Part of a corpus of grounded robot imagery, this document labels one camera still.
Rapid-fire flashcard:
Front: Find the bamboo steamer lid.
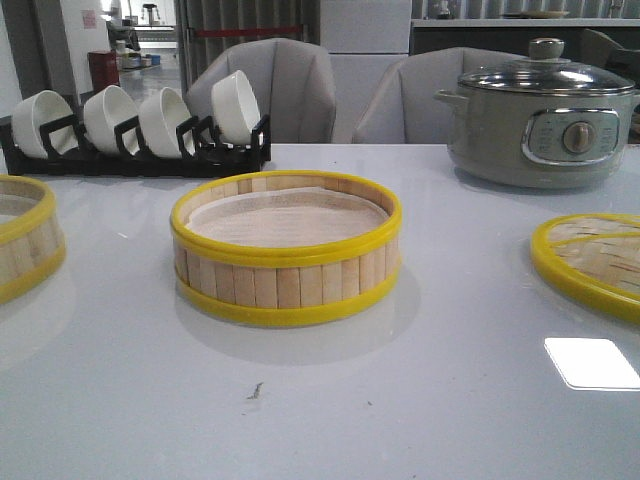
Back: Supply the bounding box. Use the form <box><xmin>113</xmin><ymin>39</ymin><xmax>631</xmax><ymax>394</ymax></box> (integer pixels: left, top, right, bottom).
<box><xmin>530</xmin><ymin>213</ymin><xmax>639</xmax><ymax>324</ymax></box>

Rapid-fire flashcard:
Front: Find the bamboo steamer tray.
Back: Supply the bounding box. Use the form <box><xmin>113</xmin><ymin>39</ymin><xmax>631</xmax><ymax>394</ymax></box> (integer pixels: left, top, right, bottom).
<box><xmin>170</xmin><ymin>170</ymin><xmax>402</xmax><ymax>327</ymax></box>
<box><xmin>1</xmin><ymin>174</ymin><xmax>66</xmax><ymax>303</ymax></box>

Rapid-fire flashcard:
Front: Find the right grey chair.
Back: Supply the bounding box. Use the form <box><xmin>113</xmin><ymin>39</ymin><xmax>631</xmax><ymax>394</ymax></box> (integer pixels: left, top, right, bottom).
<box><xmin>352</xmin><ymin>47</ymin><xmax>519</xmax><ymax>144</ymax></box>

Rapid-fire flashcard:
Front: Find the grey chair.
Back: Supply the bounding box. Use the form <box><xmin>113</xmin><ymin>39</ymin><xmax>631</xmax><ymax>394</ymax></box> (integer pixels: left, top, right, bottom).
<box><xmin>185</xmin><ymin>38</ymin><xmax>336</xmax><ymax>144</ymax></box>
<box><xmin>352</xmin><ymin>47</ymin><xmax>519</xmax><ymax>144</ymax></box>

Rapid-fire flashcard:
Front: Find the white bowl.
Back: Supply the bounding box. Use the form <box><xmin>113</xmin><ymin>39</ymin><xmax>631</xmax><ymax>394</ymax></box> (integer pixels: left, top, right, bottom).
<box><xmin>139</xmin><ymin>87</ymin><xmax>192</xmax><ymax>158</ymax></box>
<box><xmin>11</xmin><ymin>90</ymin><xmax>72</xmax><ymax>159</ymax></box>
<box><xmin>211</xmin><ymin>70</ymin><xmax>261</xmax><ymax>145</ymax></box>
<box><xmin>83</xmin><ymin>85</ymin><xmax>138</xmax><ymax>155</ymax></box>

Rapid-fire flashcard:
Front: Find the left grey chair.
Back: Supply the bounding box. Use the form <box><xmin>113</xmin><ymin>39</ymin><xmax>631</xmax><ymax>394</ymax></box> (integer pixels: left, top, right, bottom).
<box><xmin>185</xmin><ymin>38</ymin><xmax>336</xmax><ymax>144</ymax></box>

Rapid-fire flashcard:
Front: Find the white refrigerator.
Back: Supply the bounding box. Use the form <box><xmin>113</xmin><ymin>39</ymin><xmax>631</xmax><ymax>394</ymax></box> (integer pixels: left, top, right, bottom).
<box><xmin>319</xmin><ymin>1</ymin><xmax>412</xmax><ymax>143</ymax></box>

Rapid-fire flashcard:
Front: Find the red barrier belt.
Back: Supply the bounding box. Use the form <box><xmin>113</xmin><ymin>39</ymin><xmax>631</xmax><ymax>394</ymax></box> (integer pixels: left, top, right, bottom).
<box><xmin>186</xmin><ymin>24</ymin><xmax>305</xmax><ymax>40</ymax></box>

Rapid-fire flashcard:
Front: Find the grey electric cooking pot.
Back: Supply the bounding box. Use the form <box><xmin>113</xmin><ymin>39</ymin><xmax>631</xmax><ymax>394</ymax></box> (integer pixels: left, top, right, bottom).
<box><xmin>434</xmin><ymin>87</ymin><xmax>639</xmax><ymax>189</ymax></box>

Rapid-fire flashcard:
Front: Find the black dish rack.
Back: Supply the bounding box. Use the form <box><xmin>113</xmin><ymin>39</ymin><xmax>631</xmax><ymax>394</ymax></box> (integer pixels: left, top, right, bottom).
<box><xmin>1</xmin><ymin>114</ymin><xmax>271</xmax><ymax>179</ymax></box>

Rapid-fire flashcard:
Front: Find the red bin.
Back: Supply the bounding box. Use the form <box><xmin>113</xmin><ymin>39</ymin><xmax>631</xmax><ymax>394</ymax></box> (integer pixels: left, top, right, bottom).
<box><xmin>87</xmin><ymin>50</ymin><xmax>120</xmax><ymax>94</ymax></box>

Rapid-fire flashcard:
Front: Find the dark kitchen counter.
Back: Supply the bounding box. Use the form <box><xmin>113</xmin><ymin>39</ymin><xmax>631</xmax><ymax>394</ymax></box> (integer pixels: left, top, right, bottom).
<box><xmin>409</xmin><ymin>18</ymin><xmax>639</xmax><ymax>60</ymax></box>

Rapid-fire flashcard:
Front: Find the glass pot lid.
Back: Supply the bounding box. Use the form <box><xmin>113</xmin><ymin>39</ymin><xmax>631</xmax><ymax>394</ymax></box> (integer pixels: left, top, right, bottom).
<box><xmin>458</xmin><ymin>38</ymin><xmax>635</xmax><ymax>96</ymax></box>

